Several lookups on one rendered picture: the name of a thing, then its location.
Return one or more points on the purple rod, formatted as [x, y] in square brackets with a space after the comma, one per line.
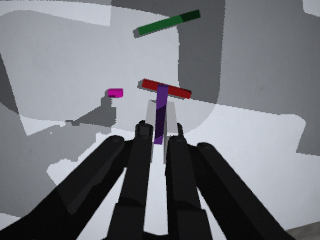
[161, 101]

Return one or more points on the green rod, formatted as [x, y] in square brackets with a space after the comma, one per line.
[169, 22]

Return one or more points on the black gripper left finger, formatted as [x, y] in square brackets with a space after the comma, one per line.
[66, 210]

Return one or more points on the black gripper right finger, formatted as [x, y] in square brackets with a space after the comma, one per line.
[238, 212]

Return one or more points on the magenta rod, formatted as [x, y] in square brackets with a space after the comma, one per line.
[115, 92]

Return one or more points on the dark red rod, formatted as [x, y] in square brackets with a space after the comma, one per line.
[172, 89]

